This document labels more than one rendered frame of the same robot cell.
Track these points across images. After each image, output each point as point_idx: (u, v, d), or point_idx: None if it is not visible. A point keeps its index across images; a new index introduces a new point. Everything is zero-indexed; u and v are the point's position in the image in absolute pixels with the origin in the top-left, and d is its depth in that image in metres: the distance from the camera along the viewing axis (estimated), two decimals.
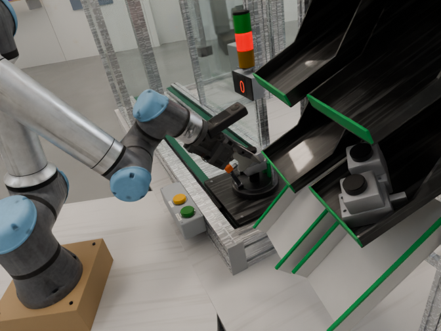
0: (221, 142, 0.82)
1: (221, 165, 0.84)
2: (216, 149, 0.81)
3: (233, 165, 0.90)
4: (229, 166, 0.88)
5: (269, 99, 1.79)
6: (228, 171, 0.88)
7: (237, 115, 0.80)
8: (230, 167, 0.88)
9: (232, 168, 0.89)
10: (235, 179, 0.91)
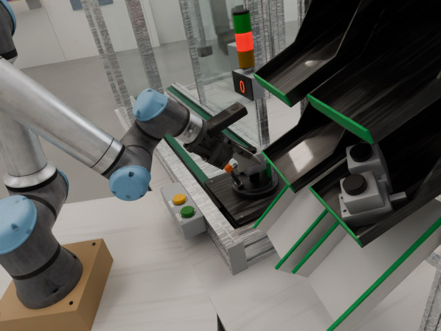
0: (220, 142, 0.82)
1: (220, 165, 0.84)
2: (216, 149, 0.81)
3: (233, 165, 0.90)
4: (229, 166, 0.88)
5: (269, 99, 1.79)
6: (228, 171, 0.88)
7: (237, 115, 0.80)
8: (230, 167, 0.88)
9: (232, 168, 0.89)
10: (235, 179, 0.91)
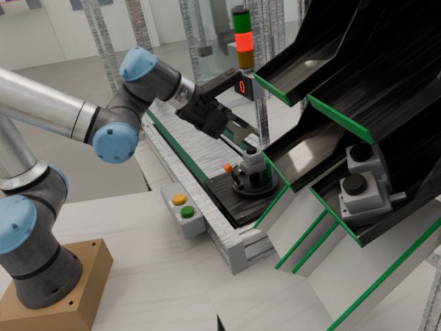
0: (214, 108, 0.77)
1: (214, 134, 0.79)
2: (210, 116, 0.76)
3: (233, 165, 0.90)
4: (229, 166, 0.88)
5: (269, 99, 1.79)
6: (228, 171, 0.88)
7: (231, 79, 0.75)
8: (230, 167, 0.88)
9: (232, 168, 0.89)
10: (235, 179, 0.91)
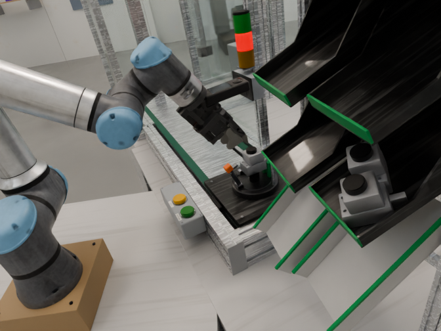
0: (216, 113, 0.77)
1: (212, 139, 0.79)
2: (210, 119, 0.76)
3: (233, 165, 0.90)
4: (229, 166, 0.88)
5: (269, 99, 1.79)
6: (228, 171, 0.88)
7: (238, 88, 0.76)
8: (230, 167, 0.88)
9: (232, 168, 0.89)
10: (235, 179, 0.91)
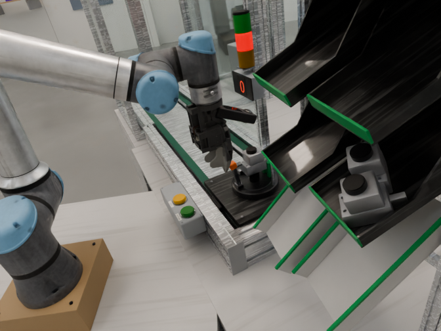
0: (220, 127, 0.80)
1: (204, 148, 0.79)
2: (214, 129, 0.78)
3: (237, 163, 0.90)
4: (233, 163, 0.88)
5: (269, 99, 1.79)
6: (231, 168, 0.89)
7: (247, 116, 0.82)
8: (234, 165, 0.88)
9: (236, 166, 0.89)
10: (237, 178, 0.91)
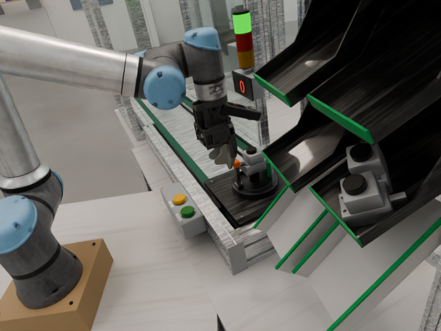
0: (225, 124, 0.80)
1: (209, 144, 0.80)
2: (218, 125, 0.78)
3: (241, 163, 0.90)
4: (238, 161, 0.89)
5: (269, 99, 1.79)
6: (235, 166, 0.89)
7: (252, 113, 0.82)
8: (238, 163, 0.89)
9: (240, 165, 0.89)
10: (238, 178, 0.91)
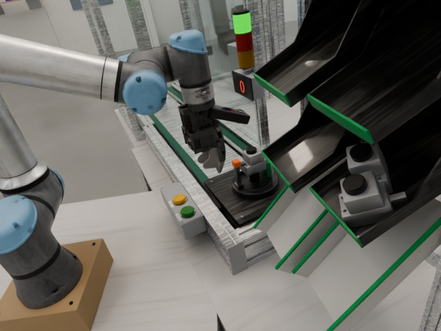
0: (212, 128, 0.79)
1: (197, 148, 0.78)
2: (206, 129, 0.77)
3: (241, 163, 0.90)
4: (238, 161, 0.89)
5: (269, 99, 1.79)
6: (235, 166, 0.89)
7: (240, 117, 0.81)
8: (239, 163, 0.89)
9: (240, 165, 0.89)
10: (238, 178, 0.91)
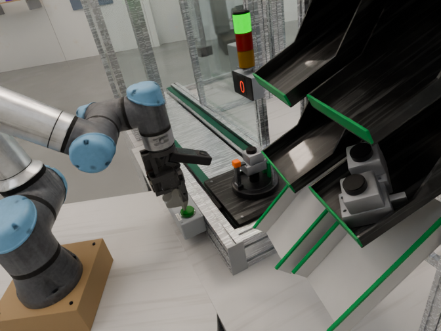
0: (174, 171, 0.81)
1: (158, 191, 0.81)
2: (167, 173, 0.79)
3: (241, 163, 0.90)
4: (238, 161, 0.89)
5: (269, 99, 1.79)
6: (235, 166, 0.89)
7: (201, 159, 0.83)
8: (239, 163, 0.89)
9: (240, 165, 0.89)
10: (238, 178, 0.91)
